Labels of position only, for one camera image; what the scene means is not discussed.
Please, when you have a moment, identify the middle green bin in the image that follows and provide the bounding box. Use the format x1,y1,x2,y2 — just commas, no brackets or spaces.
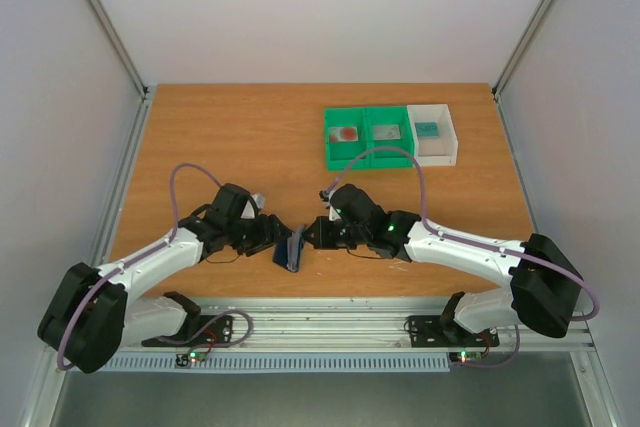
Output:
365,105,415,169

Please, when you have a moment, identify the red patterned card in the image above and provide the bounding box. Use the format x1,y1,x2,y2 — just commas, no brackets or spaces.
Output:
328,125,359,142

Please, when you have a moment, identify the white bin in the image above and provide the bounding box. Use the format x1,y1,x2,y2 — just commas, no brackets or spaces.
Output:
407,104,458,167

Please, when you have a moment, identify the aluminium frame post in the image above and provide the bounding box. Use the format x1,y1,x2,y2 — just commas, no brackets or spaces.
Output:
490,0,589,101
55,0,151,103

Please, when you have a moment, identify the teal card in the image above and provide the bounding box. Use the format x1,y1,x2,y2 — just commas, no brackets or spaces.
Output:
414,122,440,138

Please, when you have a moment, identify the purple cable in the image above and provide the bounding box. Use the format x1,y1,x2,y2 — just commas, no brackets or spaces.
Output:
327,145,601,321
55,162,224,372

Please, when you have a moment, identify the right circuit board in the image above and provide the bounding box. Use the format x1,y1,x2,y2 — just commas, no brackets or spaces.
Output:
449,350,488,365

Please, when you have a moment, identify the left green bin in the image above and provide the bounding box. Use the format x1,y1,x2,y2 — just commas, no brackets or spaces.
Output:
324,107,372,171

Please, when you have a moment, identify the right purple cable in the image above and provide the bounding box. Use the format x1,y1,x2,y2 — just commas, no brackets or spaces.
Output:
327,145,601,321

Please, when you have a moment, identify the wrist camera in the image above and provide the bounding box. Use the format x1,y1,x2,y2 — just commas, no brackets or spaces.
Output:
242,193,265,219
319,190,339,222

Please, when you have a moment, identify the left circuit board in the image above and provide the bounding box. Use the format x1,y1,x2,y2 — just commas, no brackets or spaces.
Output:
174,352,208,369

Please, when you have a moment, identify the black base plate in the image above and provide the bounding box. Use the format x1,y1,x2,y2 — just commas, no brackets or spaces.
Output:
403,315,500,348
141,315,233,348

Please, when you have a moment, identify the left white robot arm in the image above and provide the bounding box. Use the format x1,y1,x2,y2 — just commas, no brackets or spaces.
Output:
37,183,292,373

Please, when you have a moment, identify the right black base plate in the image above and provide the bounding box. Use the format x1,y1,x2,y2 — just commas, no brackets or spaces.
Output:
403,315,500,348

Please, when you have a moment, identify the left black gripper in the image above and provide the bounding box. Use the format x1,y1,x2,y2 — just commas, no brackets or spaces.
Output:
227,215,293,256

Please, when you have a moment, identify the circuit board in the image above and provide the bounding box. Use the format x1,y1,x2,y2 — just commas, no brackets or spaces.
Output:
174,352,208,369
449,350,488,365

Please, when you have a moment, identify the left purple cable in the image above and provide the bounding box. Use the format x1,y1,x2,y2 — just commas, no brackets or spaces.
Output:
55,162,224,372

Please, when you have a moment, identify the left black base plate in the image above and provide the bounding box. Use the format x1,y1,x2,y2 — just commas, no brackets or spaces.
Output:
141,315,233,348

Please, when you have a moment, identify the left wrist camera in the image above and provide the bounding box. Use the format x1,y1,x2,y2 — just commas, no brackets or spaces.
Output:
242,193,265,219

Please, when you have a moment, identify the dark blue card holder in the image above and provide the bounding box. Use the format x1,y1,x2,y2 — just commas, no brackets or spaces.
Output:
272,225,305,273

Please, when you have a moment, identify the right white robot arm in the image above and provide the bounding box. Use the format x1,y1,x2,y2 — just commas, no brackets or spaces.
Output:
303,184,582,344

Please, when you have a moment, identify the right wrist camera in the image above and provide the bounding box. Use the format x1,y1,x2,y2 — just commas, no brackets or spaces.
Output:
319,190,339,222

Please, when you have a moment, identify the green bin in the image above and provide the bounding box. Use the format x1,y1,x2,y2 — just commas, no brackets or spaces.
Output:
365,105,415,169
324,107,372,171

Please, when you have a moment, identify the left aluminium frame post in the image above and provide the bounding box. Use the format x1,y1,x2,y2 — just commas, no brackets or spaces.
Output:
55,0,151,103

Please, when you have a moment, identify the right aluminium frame post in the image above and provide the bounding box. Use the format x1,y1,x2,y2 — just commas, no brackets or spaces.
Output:
490,0,589,101

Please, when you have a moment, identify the aluminium front rail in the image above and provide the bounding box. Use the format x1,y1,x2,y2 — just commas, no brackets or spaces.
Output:
44,296,596,354

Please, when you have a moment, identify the grey slotted cable duct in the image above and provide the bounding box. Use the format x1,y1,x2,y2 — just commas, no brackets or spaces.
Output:
102,352,450,374

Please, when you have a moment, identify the grey card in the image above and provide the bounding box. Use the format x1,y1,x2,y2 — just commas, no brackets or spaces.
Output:
373,124,402,141

